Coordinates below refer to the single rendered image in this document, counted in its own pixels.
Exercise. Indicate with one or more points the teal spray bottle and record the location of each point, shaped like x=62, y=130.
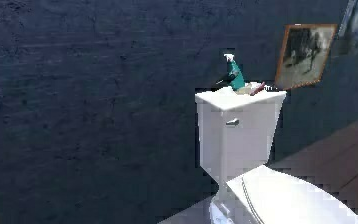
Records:
x=236, y=75

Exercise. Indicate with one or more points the white toilet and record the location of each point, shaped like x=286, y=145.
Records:
x=243, y=140

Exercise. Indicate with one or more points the dark red flat object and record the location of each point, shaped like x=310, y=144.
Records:
x=256, y=88

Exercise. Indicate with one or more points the framed grey picture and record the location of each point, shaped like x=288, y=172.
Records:
x=304, y=56

